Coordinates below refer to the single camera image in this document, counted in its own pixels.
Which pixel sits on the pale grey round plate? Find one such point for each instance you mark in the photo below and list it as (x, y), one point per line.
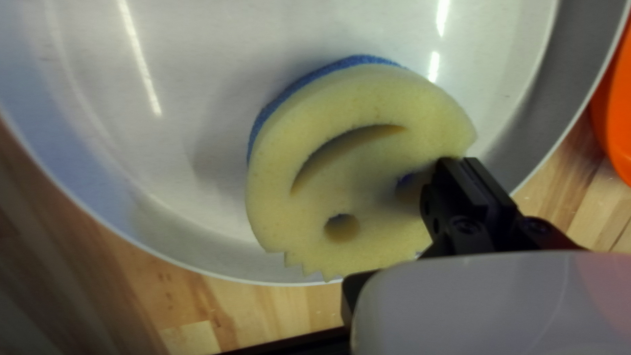
(148, 148)

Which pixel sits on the orange round plate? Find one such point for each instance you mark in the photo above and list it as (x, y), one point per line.
(618, 123)

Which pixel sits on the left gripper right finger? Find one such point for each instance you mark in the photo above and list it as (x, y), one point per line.
(507, 231)

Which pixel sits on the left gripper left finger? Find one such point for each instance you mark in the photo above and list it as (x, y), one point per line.
(453, 212)

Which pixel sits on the yellow smiling sponge blue backing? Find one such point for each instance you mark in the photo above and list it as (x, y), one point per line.
(276, 197)

